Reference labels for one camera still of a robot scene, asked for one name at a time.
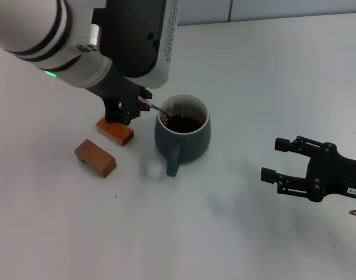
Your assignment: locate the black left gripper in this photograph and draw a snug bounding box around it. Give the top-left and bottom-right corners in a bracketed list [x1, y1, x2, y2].
[86, 62, 153, 127]

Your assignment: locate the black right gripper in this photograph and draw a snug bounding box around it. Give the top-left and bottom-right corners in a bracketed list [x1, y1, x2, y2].
[260, 135, 356, 203]

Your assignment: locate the pink handled metal spoon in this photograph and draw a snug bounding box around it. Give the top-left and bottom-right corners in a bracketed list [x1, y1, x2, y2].
[138, 97, 174, 119]

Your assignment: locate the grey ceramic cup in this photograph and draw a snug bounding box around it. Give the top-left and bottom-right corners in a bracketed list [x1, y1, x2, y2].
[153, 93, 211, 177]

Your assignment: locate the flat reddish wooden block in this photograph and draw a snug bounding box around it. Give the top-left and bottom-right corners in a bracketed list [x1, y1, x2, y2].
[96, 116, 135, 146]

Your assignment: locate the dark coffee liquid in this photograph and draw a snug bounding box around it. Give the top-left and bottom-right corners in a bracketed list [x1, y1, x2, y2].
[163, 114, 206, 134]

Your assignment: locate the notched wooden block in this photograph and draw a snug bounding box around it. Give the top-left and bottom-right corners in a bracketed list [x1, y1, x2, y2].
[74, 139, 117, 178]

